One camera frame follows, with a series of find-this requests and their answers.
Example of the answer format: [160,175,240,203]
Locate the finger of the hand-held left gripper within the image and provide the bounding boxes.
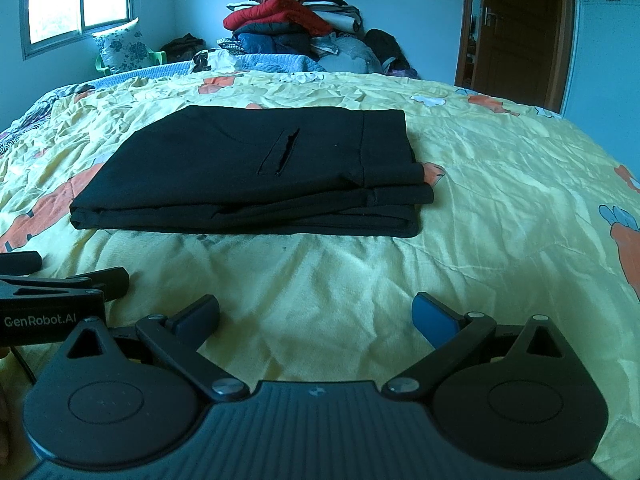
[65,267,131,304]
[0,251,43,277]

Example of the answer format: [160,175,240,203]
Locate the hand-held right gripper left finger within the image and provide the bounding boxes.
[69,294,249,403]

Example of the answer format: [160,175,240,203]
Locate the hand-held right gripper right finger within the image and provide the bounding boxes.
[381,291,572,403]

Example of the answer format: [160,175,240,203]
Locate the black pants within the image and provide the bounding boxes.
[69,105,435,238]

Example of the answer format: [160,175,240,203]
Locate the yellow floral bed sheet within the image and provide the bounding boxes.
[0,67,640,480]

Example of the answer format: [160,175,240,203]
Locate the patterned quilt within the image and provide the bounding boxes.
[0,100,56,156]

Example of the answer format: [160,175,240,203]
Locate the green plastic chair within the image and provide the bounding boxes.
[95,50,168,74]

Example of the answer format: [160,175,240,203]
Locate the floral pillow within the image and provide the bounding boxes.
[92,17,166,76]

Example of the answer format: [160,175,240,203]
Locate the dark clothing bundle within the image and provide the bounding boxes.
[160,32,206,61]

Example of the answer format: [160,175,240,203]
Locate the blue quilted blanket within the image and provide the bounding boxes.
[87,52,328,91]

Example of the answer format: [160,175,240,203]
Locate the window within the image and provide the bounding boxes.
[19,0,136,58]

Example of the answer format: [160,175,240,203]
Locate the brown wooden door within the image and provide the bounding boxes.
[455,0,583,116]

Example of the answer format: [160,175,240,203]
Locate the pile of clothes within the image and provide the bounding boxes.
[192,0,418,78]

